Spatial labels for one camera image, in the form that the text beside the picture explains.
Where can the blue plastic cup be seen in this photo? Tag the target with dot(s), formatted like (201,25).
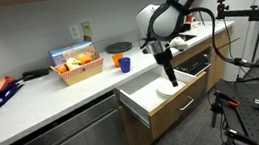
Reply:
(124,65)

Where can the white wall outlet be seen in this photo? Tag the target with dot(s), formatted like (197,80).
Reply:
(74,32)

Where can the black stapler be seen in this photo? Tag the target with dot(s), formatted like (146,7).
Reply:
(35,74)

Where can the black cooktop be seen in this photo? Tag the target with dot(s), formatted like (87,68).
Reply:
(188,36)

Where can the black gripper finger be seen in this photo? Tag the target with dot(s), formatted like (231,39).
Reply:
(169,74)
(173,73)

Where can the stack of white plates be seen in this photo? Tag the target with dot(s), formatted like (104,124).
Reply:
(165,91)

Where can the orange toy fruit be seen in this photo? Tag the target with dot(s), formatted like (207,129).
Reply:
(62,68)

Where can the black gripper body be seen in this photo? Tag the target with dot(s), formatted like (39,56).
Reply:
(163,57)

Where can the black built-in oven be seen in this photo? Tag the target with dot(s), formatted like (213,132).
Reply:
(195,63)

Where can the white yellow toy food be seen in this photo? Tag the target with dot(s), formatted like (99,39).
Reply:
(73,63)

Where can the black clamp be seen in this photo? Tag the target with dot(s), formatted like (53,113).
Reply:
(236,139)

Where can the blue toy food box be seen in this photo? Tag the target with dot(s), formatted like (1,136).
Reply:
(66,52)

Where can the wooden base cabinet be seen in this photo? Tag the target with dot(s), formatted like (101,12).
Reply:
(222,50)

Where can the olive wall switch plate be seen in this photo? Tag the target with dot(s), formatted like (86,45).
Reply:
(86,28)

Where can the red fire extinguisher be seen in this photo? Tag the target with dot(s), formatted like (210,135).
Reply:
(189,18)

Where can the black round plate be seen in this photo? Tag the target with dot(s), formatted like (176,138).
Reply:
(118,47)

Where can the orange plastic cup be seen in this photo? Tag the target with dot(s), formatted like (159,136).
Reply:
(117,59)

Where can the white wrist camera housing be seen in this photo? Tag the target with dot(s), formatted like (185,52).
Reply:
(179,43)

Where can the stainless steel dishwasher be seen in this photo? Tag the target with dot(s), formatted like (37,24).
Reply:
(71,144)

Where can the wooden cabinet door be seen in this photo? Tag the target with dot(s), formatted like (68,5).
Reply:
(136,135)

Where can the wicker basket with items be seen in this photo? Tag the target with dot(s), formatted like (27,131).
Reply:
(82,72)

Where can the yellow toy corn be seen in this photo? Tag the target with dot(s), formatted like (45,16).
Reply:
(83,57)

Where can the small black container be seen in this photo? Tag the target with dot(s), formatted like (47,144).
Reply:
(186,27)

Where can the black perforated robot cart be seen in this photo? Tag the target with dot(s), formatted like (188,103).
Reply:
(250,120)

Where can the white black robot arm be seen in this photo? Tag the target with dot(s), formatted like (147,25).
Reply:
(166,17)

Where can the green toy vegetable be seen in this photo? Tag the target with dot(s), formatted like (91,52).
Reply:
(93,56)

